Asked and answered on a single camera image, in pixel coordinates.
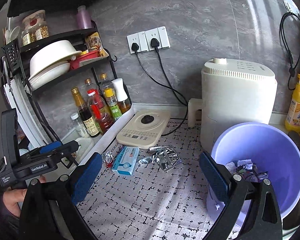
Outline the blue white wrapper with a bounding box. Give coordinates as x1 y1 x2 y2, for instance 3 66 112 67
225 159 268 183

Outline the silver foil snack bag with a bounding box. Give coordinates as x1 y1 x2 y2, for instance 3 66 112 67
138 146 182 172

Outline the purple plastic trash bucket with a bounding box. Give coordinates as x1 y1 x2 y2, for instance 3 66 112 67
211 122 300 218

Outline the black kitchen storage rack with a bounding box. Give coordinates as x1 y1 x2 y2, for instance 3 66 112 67
0 21 117 147

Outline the person's left hand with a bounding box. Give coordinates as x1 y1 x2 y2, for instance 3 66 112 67
2 189 27 218

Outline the white countertop tray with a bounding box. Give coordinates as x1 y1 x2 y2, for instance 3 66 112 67
62 106 135 165

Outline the crumpled silver foil wrapper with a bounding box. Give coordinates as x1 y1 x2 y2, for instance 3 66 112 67
102 151 114 168

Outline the white rectangular food container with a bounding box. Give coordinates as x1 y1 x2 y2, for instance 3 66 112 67
62 137 94 164

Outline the small clear white-cap bottle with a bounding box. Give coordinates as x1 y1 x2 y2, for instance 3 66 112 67
70 112 90 138

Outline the blue white medicine box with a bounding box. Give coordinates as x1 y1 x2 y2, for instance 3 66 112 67
111 146 140 176

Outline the red cap oil bottle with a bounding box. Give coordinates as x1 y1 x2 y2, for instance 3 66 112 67
87 89 114 134

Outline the dark soy sauce bottle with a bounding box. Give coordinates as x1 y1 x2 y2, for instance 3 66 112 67
71 87 100 138

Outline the patterned white tablecloth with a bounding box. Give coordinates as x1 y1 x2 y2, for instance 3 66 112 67
77 119 213 239

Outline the cream induction kettle base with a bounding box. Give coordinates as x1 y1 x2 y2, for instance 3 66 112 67
116 110 171 149

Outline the white top oil dispenser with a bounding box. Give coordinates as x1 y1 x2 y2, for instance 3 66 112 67
112 78 131 114

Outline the green label yellow cap bottle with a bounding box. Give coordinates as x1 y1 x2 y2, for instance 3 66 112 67
104 88 122 121

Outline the cream air fryer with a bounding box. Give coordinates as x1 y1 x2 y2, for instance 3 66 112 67
188 58 277 152

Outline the gold cap clear bottle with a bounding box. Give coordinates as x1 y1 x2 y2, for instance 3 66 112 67
100 73 115 93

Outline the white plate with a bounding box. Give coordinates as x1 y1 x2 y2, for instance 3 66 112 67
29 61 70 91

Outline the red food container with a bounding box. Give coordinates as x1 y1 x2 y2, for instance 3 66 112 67
69 50 100 70

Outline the large white bowl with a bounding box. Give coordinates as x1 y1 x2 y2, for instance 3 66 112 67
29 40 82 80

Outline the snack packet on shelf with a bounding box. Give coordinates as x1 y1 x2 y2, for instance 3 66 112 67
85 32 109 57

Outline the glass spice jar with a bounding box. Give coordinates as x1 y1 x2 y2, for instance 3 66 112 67
35 21 49 40

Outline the white jar red lid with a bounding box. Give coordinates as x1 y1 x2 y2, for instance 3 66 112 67
22 10 45 30

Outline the purple bottle on rack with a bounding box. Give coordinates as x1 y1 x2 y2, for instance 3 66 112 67
77 5 93 29

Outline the hanging black cable loop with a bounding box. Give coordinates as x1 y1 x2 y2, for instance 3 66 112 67
279 11 300 91

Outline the left black power plug cable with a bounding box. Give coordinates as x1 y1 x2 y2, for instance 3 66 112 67
131 42 188 106

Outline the black power plug cable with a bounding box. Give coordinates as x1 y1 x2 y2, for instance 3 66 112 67
131 42 188 106
149 37 190 137

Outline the white wall socket panel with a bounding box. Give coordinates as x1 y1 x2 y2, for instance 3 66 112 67
127 26 171 54

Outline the right black power plug cable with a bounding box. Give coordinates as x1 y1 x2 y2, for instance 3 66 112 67
149 37 190 137

